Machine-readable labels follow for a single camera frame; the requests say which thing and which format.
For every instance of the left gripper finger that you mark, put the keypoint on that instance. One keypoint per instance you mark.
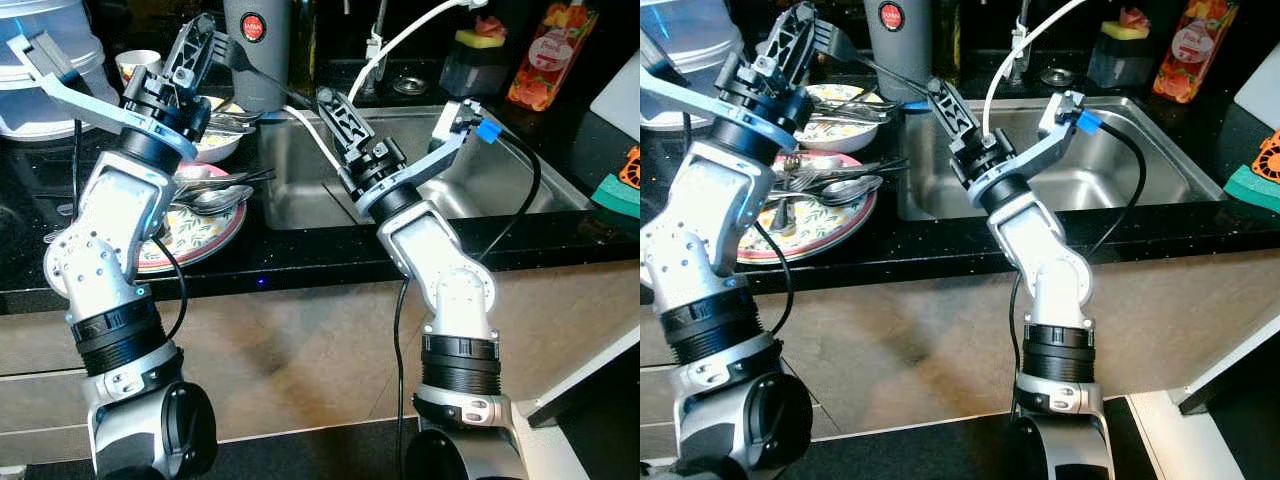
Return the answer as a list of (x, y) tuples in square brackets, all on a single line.
[(190, 50), (790, 45)]

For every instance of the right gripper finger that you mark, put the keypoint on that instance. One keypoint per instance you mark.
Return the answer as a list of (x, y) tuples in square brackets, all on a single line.
[(952, 112), (345, 120)]

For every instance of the white printed mug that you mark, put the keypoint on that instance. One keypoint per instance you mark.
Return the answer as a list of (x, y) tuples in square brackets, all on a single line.
[(135, 65)]

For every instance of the olive oil glass bottle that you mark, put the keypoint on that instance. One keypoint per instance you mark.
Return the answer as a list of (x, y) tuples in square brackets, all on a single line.
[(946, 55), (302, 60)]

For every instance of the grey water filter canister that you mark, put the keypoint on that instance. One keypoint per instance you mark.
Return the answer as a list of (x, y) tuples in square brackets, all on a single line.
[(258, 70), (900, 60)]

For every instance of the round chrome sink cap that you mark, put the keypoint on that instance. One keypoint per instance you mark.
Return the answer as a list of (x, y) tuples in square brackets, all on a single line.
[(410, 87), (1058, 78)]

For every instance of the floral ceramic bowl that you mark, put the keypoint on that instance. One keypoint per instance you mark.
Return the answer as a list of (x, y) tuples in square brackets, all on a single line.
[(850, 138), (220, 148)]

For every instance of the white tiered food container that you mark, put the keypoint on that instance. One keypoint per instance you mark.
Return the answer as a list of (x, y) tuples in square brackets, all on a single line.
[(25, 105), (690, 40)]

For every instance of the chrome sink faucet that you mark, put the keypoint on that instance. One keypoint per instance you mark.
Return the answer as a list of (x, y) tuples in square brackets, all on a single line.
[(1024, 20), (380, 30)]

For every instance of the stainless steel sink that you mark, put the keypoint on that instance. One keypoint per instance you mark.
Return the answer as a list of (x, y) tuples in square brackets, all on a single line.
[(1170, 180), (490, 175)]

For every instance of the dark sponge holder box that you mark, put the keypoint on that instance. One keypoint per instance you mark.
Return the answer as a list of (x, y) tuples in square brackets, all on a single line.
[(472, 72), (1120, 65)]

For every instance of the pink rimmed floral plate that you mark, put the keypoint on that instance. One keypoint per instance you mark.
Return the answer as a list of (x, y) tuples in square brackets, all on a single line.
[(200, 240), (830, 235)]

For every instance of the white cutting board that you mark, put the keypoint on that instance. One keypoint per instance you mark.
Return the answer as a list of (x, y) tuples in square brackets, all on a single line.
[(1262, 100), (620, 100)]

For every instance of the orange mini fan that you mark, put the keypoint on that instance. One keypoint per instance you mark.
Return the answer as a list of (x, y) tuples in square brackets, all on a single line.
[(1268, 162), (630, 170)]

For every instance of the yellow sponge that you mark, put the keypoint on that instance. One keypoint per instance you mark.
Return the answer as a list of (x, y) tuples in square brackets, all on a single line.
[(480, 40), (1125, 30)]

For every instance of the green sponge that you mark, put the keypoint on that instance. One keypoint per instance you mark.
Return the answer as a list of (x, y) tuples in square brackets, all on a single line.
[(618, 198), (1255, 190)]

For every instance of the beige cabinet door panel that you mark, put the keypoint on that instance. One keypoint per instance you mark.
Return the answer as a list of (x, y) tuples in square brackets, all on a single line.
[(900, 340), (290, 350), (1180, 310), (560, 320)]

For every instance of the orange soap pump bottle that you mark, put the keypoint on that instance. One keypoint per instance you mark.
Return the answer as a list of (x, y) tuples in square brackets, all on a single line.
[(1195, 60), (548, 65)]

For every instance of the beige drawer front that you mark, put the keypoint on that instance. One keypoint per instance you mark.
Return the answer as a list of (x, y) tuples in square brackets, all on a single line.
[(40, 400), (40, 450), (30, 340)]

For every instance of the dark cabinet with white trim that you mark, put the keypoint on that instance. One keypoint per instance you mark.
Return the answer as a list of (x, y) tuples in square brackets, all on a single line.
[(600, 440), (1250, 440)]

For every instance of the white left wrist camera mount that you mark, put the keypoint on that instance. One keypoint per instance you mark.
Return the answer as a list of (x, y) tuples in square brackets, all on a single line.
[(100, 110), (690, 99)]

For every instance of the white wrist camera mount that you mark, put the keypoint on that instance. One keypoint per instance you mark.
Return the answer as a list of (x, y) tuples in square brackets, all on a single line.
[(100, 110), (690, 99), (452, 118), (1060, 110)]

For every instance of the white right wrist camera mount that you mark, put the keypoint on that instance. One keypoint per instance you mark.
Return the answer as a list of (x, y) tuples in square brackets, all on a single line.
[(452, 118), (1060, 110)]

